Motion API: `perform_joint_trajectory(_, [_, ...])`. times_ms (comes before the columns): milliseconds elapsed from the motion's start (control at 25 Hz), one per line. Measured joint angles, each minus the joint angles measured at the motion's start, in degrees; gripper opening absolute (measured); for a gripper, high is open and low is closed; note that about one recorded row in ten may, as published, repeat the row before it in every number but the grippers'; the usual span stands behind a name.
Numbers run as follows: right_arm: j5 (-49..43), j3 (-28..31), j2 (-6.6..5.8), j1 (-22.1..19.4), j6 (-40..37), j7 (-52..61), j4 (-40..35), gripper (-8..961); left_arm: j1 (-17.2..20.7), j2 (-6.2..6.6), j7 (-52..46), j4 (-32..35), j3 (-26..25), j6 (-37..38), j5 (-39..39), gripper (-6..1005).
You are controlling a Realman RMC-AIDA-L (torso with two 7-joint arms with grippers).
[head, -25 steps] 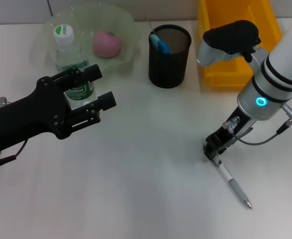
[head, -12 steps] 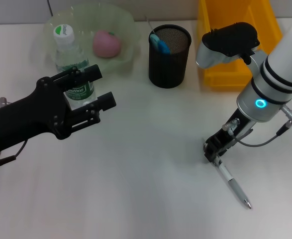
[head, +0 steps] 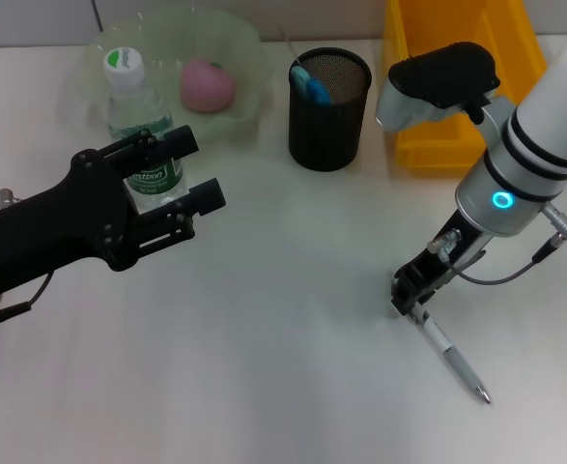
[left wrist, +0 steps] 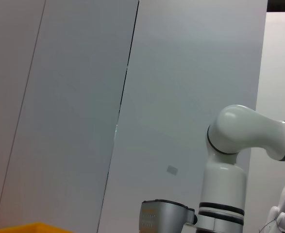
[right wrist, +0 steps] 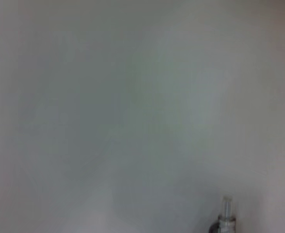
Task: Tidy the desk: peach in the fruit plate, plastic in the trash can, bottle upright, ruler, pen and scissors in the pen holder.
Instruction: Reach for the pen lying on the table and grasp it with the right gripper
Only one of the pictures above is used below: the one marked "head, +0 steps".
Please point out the black mesh pen holder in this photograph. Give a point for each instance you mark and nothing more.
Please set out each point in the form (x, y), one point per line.
(326, 135)

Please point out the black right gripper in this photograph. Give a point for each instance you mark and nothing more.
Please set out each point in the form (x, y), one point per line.
(437, 261)

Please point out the yellow plastic bin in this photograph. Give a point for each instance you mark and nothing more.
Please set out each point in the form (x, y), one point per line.
(437, 145)

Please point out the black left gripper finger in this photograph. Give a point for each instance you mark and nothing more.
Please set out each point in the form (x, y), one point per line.
(181, 142)
(210, 195)

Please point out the green translucent fruit plate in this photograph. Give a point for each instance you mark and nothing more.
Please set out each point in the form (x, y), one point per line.
(225, 121)

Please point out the pink toy peach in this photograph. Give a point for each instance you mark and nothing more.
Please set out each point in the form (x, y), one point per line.
(208, 87)

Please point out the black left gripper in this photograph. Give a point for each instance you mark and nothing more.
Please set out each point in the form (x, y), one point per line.
(51, 227)

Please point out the silver pen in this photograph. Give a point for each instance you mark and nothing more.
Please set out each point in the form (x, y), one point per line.
(452, 357)

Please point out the clear bottle green label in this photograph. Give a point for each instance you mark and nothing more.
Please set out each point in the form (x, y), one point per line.
(123, 63)

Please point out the clear plastic ruler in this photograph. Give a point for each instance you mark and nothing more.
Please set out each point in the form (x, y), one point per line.
(292, 50)

